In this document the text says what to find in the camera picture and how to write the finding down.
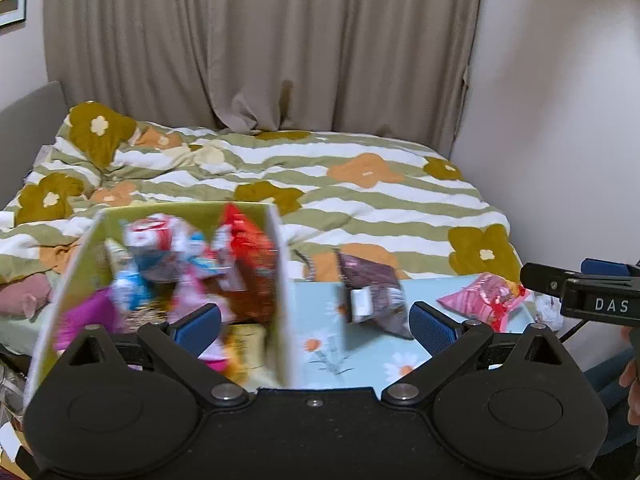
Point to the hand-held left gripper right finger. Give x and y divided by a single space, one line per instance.
432 330

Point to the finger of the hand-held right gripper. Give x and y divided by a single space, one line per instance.
602 266
542 279

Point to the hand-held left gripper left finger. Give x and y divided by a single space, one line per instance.
200 330

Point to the pink snack bag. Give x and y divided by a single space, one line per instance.
480 297

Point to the blue and white snack bag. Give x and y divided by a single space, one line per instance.
131 290

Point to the dark brown snack bag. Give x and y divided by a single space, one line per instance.
370 280

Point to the pile of assorted snack packets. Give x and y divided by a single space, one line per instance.
245 250

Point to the green cardboard box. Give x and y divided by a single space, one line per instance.
75 295

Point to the person's right hand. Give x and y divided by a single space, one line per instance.
634 395

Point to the white crumpled wrapper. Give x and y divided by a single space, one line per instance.
547 310

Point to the dark blue cloth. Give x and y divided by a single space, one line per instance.
605 385

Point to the light blue floral cloth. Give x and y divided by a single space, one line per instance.
322 312

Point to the green striped floral blanket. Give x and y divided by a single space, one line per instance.
350 200

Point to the light green bed sheet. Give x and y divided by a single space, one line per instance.
22 332

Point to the pink plush cushion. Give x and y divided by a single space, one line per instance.
22 297

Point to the grey upholstered headboard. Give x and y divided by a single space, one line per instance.
25 130

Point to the beige curtain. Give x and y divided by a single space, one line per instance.
260 40

